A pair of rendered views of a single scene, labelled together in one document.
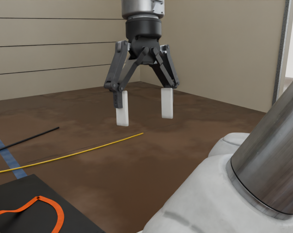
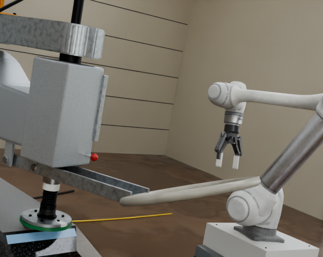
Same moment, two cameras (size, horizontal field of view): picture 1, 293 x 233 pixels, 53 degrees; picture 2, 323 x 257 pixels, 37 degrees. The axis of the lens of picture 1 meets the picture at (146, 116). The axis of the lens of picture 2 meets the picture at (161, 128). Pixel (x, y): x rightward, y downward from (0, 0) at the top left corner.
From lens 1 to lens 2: 177 cm
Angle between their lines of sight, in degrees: 11
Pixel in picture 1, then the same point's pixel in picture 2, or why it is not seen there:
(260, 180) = (266, 180)
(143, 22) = (233, 126)
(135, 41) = (229, 133)
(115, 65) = (220, 142)
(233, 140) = not seen: hidden behind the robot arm
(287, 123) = (274, 165)
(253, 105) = (304, 207)
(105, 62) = (126, 124)
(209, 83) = (254, 173)
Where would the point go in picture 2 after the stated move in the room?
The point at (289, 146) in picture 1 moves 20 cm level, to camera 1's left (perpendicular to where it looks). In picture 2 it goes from (274, 171) to (227, 162)
